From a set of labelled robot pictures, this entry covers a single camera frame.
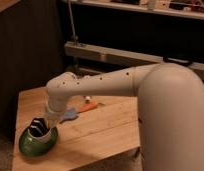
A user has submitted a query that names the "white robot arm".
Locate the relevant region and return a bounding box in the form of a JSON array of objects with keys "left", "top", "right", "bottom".
[{"left": 45, "top": 63, "right": 204, "bottom": 171}]

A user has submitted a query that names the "blue sponge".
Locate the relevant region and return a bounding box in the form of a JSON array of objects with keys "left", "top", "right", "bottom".
[{"left": 60, "top": 108, "right": 78, "bottom": 122}]

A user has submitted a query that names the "green plate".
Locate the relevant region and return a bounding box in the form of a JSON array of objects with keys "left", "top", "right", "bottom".
[{"left": 19, "top": 127, "right": 58, "bottom": 157}]

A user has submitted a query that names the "orange toy carrot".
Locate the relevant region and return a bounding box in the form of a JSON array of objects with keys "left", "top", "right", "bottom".
[{"left": 78, "top": 101, "right": 98, "bottom": 113}]

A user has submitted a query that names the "wooden table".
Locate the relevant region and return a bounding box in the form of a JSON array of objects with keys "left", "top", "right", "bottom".
[{"left": 12, "top": 96, "right": 139, "bottom": 171}]

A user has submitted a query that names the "grey shelf rail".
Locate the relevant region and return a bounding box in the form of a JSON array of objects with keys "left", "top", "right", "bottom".
[{"left": 64, "top": 41, "right": 204, "bottom": 80}]

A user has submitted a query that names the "black handle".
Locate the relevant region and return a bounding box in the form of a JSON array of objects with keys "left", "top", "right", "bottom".
[{"left": 163, "top": 57, "right": 193, "bottom": 67}]

